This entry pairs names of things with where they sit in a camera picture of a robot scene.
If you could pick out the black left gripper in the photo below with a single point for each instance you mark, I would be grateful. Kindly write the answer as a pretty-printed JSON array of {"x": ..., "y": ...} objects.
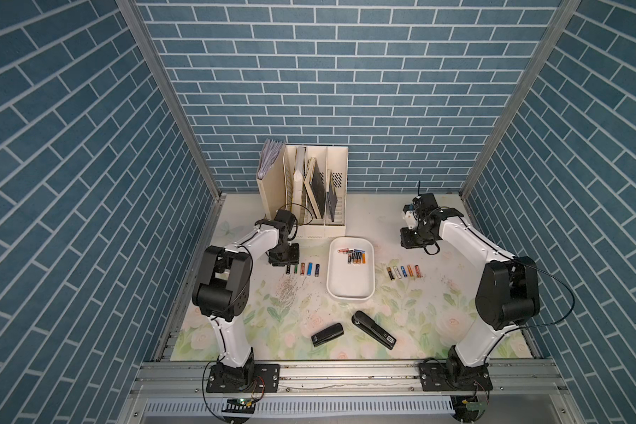
[{"x": 294, "y": 256}]

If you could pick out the black framed tablet board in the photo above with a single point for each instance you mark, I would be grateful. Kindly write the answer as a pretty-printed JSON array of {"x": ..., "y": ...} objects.
[{"x": 316, "y": 192}]

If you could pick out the white ribbed cable duct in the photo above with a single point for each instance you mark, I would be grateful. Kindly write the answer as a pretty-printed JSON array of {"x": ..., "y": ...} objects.
[{"x": 296, "y": 407}]

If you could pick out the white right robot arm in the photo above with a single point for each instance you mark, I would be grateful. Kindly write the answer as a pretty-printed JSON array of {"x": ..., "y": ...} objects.
[{"x": 507, "y": 295}]

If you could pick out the large black stapler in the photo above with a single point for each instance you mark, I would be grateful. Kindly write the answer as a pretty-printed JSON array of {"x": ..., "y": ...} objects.
[{"x": 368, "y": 325}]

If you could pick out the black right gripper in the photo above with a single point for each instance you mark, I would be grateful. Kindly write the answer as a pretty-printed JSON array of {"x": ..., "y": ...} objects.
[{"x": 405, "y": 242}]

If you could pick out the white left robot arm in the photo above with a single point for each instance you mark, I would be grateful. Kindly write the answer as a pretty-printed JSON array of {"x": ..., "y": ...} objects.
[{"x": 223, "y": 282}]

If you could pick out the beige file organizer rack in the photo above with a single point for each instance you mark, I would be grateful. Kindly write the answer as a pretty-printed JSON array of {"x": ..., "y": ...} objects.
[{"x": 283, "y": 188}]

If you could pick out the small black stapler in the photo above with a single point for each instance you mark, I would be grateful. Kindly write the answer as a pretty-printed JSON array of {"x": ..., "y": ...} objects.
[{"x": 328, "y": 334}]

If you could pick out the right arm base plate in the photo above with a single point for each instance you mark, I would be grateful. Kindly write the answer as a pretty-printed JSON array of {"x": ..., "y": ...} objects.
[{"x": 455, "y": 377}]

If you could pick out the dark small notebook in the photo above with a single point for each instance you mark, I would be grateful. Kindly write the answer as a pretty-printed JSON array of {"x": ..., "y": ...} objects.
[{"x": 331, "y": 196}]

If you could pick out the white plastic storage tray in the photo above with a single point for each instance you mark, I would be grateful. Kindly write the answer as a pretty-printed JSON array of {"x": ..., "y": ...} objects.
[{"x": 348, "y": 279}]

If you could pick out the aluminium front rail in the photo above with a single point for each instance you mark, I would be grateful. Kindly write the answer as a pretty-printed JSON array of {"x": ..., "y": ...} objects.
[{"x": 332, "y": 378}]

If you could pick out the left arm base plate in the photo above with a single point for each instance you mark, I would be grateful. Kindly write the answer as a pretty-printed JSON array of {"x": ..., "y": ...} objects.
[{"x": 242, "y": 377}]

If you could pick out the purple paper stack folder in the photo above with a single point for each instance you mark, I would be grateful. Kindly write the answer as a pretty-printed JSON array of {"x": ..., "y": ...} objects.
[{"x": 271, "y": 151}]

